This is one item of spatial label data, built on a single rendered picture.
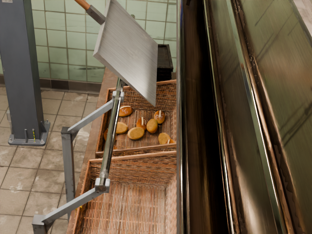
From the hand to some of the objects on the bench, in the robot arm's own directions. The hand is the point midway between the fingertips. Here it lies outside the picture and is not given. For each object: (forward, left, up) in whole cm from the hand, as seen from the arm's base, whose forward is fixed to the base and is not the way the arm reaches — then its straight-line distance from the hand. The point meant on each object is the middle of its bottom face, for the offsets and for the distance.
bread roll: (-15, +107, -137) cm, 174 cm away
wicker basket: (+64, +92, -138) cm, 178 cm away
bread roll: (-1, +84, -137) cm, 161 cm away
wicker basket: (+4, +98, -138) cm, 169 cm away
